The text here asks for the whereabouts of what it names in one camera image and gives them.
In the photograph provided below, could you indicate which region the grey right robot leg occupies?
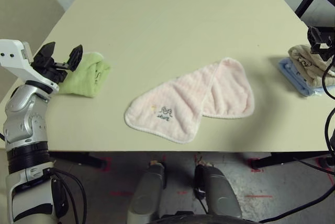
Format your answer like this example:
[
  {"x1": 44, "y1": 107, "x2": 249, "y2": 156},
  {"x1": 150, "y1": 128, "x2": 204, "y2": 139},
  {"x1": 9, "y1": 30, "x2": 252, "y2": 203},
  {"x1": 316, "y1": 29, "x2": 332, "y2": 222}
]
[{"x1": 193, "y1": 162, "x2": 243, "y2": 224}]

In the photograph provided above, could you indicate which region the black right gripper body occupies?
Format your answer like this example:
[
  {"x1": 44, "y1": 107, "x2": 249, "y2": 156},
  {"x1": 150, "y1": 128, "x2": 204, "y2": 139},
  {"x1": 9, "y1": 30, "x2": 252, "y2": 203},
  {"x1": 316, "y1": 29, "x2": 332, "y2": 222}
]
[{"x1": 319, "y1": 32, "x2": 335, "y2": 62}]

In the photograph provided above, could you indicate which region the black table foot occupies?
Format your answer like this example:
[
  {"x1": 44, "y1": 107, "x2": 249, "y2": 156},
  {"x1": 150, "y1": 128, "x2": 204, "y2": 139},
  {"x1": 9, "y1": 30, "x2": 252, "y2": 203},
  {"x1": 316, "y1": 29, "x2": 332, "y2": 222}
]
[
  {"x1": 49, "y1": 151, "x2": 108, "y2": 170},
  {"x1": 252, "y1": 150, "x2": 335, "y2": 170}
]

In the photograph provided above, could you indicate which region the grey left robot leg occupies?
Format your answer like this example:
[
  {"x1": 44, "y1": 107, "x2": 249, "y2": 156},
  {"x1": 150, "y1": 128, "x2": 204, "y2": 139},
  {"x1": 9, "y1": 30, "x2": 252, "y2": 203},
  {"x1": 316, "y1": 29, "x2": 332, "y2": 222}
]
[{"x1": 127, "y1": 161, "x2": 167, "y2": 224}]

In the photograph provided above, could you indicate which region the beige sock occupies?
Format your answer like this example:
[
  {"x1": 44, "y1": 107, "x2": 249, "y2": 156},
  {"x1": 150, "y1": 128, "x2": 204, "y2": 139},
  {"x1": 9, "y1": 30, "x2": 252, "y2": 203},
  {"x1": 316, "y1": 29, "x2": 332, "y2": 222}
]
[{"x1": 287, "y1": 44, "x2": 335, "y2": 88}]

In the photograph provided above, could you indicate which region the green sock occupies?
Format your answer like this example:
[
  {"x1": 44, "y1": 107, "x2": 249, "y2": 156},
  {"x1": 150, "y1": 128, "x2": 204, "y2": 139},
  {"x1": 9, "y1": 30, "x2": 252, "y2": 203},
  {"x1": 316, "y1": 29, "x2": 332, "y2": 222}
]
[{"x1": 58, "y1": 52, "x2": 112, "y2": 99}]

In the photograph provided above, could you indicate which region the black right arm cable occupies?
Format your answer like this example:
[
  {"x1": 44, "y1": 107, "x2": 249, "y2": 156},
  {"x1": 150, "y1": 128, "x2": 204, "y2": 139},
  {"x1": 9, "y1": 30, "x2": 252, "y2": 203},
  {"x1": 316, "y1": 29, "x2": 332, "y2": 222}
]
[{"x1": 258, "y1": 51, "x2": 335, "y2": 222}]

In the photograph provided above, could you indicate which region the pink sock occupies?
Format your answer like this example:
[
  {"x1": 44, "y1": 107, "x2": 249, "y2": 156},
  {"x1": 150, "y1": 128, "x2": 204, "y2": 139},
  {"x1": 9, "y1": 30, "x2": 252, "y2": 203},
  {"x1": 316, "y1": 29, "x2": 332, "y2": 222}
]
[{"x1": 124, "y1": 56, "x2": 256, "y2": 145}]

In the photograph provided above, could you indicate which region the thin black leg wire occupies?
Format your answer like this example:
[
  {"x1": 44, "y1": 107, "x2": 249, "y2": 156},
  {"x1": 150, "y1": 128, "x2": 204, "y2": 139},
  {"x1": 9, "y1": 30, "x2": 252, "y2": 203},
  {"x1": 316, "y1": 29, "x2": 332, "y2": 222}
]
[{"x1": 193, "y1": 186, "x2": 208, "y2": 209}]

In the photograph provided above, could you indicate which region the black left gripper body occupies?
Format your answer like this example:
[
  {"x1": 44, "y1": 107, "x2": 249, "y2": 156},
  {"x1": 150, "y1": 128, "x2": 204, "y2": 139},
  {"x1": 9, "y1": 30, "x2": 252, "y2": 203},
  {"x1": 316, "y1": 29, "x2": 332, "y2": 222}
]
[{"x1": 32, "y1": 61, "x2": 72, "y2": 85}]

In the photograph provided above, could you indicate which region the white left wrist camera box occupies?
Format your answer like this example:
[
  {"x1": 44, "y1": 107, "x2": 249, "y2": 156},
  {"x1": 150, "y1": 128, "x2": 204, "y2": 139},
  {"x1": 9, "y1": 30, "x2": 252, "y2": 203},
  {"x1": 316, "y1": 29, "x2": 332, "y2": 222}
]
[{"x1": 0, "y1": 39, "x2": 60, "y2": 95}]

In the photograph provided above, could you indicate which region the dark robot pelvis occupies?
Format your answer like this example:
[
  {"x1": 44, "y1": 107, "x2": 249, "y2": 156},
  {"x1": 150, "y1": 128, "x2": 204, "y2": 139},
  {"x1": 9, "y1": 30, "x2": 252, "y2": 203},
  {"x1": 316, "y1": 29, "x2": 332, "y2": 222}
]
[{"x1": 154, "y1": 214, "x2": 262, "y2": 224}]

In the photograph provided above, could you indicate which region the grey robot leg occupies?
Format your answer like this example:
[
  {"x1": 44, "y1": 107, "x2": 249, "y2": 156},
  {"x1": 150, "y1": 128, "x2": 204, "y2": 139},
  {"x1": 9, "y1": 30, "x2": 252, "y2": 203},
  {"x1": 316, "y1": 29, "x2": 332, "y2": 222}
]
[
  {"x1": 193, "y1": 162, "x2": 243, "y2": 224},
  {"x1": 127, "y1": 161, "x2": 167, "y2": 224}
]

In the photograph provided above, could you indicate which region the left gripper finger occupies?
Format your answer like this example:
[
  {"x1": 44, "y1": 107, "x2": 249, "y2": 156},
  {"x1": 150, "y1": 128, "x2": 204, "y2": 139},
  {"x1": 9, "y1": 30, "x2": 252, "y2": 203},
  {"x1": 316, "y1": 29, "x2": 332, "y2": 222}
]
[
  {"x1": 33, "y1": 41, "x2": 57, "y2": 65},
  {"x1": 67, "y1": 45, "x2": 84, "y2": 72}
]

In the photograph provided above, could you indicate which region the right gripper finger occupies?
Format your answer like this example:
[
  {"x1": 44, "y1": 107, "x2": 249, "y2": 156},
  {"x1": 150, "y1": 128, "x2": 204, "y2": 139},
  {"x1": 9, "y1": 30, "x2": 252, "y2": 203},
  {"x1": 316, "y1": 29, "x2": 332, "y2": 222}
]
[{"x1": 307, "y1": 26, "x2": 324, "y2": 53}]

